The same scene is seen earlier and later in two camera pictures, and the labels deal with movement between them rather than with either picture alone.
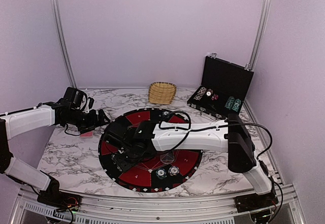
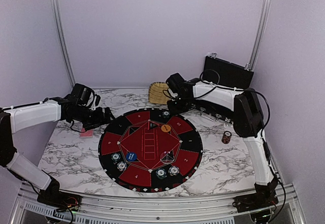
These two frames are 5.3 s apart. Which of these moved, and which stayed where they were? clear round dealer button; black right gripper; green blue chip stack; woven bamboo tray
Moved: black right gripper
Stayed: green blue chip stack; clear round dealer button; woven bamboo tray
